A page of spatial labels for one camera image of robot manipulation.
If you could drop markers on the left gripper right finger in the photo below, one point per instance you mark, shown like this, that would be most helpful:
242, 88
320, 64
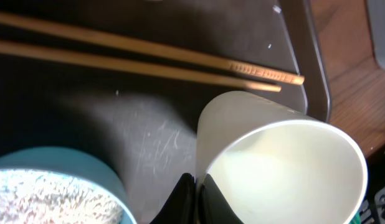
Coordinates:
212, 206

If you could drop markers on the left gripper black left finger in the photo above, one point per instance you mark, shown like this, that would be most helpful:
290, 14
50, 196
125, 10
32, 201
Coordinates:
179, 207

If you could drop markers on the brown serving tray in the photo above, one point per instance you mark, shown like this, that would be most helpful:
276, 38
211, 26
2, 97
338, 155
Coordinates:
145, 127

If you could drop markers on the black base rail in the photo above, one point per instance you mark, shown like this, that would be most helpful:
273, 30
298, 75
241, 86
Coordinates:
372, 210

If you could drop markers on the green-inside paper cup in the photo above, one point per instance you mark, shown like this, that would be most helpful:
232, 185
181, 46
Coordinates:
273, 164

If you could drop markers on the light blue bowl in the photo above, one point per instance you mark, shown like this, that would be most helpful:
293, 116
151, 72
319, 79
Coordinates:
60, 185

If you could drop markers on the wooden chopstick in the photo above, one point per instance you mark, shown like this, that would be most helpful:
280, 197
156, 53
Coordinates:
123, 65
146, 47

